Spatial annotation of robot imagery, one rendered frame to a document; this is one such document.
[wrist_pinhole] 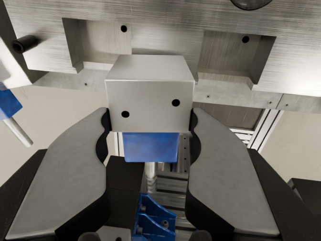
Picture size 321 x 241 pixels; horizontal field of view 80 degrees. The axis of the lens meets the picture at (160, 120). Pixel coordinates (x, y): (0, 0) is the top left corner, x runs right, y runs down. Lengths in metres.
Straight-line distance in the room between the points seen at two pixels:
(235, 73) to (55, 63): 0.16
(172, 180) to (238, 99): 0.35
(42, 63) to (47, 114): 1.38
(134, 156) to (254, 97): 0.20
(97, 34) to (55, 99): 1.28
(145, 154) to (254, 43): 0.14
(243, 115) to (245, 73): 0.87
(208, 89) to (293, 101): 0.12
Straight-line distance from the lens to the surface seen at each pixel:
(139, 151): 0.15
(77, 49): 0.20
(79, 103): 1.40
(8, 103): 0.31
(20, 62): 0.27
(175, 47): 0.16
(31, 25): 0.20
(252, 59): 0.21
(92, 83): 0.30
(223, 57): 0.20
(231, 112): 1.05
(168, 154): 0.15
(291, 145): 1.64
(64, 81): 0.32
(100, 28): 0.20
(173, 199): 0.54
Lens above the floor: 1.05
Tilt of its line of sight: 53 degrees down
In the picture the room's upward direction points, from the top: 172 degrees counter-clockwise
